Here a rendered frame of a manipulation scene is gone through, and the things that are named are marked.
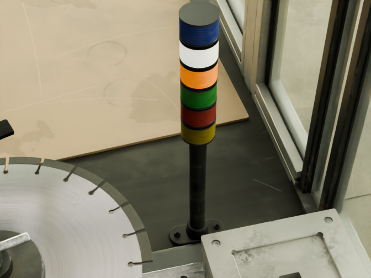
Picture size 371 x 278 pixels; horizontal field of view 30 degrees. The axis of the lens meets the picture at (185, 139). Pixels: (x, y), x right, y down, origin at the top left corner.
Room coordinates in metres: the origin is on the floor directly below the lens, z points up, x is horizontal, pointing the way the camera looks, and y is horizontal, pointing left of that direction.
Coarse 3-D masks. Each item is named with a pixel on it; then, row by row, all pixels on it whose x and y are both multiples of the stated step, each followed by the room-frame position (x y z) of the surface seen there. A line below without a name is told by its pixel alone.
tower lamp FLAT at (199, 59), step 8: (184, 48) 0.60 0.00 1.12; (192, 48) 0.60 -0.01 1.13; (200, 48) 0.60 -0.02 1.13; (208, 48) 0.60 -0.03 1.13; (216, 48) 0.61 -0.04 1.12; (184, 56) 0.60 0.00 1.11; (192, 56) 0.60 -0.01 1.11; (200, 56) 0.60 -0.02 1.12; (208, 56) 0.60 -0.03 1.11; (216, 56) 0.61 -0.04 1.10; (184, 64) 0.60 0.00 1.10; (192, 64) 0.60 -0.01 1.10; (200, 64) 0.60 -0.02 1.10; (208, 64) 0.60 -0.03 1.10
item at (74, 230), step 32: (0, 192) 0.54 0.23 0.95; (32, 192) 0.54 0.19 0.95; (64, 192) 0.54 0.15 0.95; (96, 192) 0.54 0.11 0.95; (0, 224) 0.49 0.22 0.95; (32, 224) 0.49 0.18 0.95; (64, 224) 0.49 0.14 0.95; (96, 224) 0.49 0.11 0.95; (128, 224) 0.49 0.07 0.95; (64, 256) 0.44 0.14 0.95; (96, 256) 0.44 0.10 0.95; (128, 256) 0.44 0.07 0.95
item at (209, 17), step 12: (180, 12) 0.62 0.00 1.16; (192, 12) 0.62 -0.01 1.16; (204, 12) 0.62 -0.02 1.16; (216, 12) 0.62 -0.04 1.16; (180, 24) 0.61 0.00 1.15; (192, 24) 0.60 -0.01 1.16; (204, 24) 0.60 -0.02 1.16; (216, 24) 0.61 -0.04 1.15; (180, 36) 0.61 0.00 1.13; (192, 36) 0.60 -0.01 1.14; (204, 36) 0.60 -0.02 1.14; (216, 36) 0.61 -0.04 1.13
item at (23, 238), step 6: (24, 234) 0.44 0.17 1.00; (6, 240) 0.43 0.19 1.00; (12, 240) 0.43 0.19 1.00; (18, 240) 0.43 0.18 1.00; (24, 240) 0.43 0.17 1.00; (0, 246) 0.42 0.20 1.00; (6, 246) 0.42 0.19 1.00; (12, 246) 0.43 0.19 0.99; (0, 252) 0.42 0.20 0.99; (0, 258) 0.42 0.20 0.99; (0, 264) 0.41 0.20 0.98
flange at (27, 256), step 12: (0, 240) 0.46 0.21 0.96; (12, 252) 0.44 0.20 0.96; (24, 252) 0.44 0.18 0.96; (36, 252) 0.44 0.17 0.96; (12, 264) 0.42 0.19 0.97; (24, 264) 0.43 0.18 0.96; (36, 264) 0.43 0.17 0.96; (0, 276) 0.40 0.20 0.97; (12, 276) 0.41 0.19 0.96; (24, 276) 0.41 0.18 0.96; (36, 276) 0.41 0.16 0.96
